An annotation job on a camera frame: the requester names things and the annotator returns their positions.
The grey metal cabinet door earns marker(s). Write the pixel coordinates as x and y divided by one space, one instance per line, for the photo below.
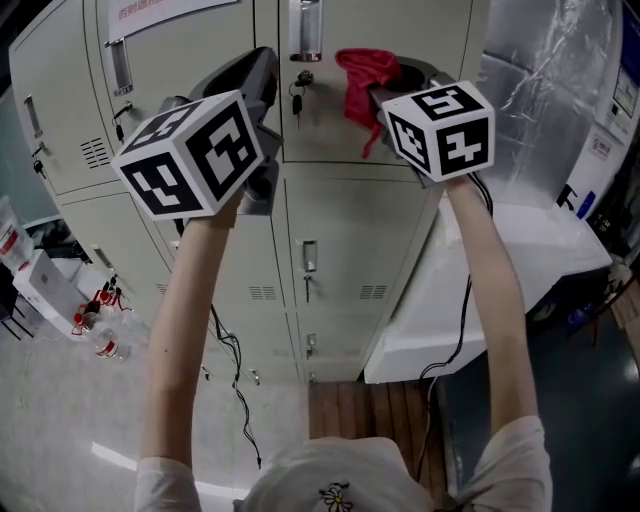
425 30

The red cloth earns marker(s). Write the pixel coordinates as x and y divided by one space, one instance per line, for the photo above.
365 75

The white paper notice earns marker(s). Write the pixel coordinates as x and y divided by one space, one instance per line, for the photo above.
165 12

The person's white shirt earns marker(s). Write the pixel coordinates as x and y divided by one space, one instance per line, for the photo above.
350 475

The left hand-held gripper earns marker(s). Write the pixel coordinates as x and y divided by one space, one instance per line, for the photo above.
190 155

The white panel with blue poster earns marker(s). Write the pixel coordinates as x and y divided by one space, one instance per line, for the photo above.
620 100

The person's left forearm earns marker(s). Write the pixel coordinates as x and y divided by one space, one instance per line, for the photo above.
185 325

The clear water jug red label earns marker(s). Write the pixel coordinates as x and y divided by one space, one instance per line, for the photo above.
112 347

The brown wooden slat platform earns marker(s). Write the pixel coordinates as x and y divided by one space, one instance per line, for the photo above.
360 410

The large white covered block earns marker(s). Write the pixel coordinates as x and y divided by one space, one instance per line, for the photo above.
540 245

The small blue box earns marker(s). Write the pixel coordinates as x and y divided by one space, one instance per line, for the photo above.
586 205

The white water dispenser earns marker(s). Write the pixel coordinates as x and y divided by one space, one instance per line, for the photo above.
47 290

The large clear water bottle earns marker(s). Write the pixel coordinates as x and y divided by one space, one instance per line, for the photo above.
12 235

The person's right forearm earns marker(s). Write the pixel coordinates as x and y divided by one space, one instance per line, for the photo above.
495 310

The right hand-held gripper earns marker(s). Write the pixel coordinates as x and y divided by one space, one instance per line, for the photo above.
440 135

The beige metal locker unit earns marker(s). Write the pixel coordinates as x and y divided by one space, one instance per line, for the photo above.
350 240

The black key in lock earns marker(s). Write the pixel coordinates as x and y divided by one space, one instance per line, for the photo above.
120 131
39 167
297 105

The silver foil sheet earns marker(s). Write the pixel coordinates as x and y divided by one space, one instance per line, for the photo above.
540 100

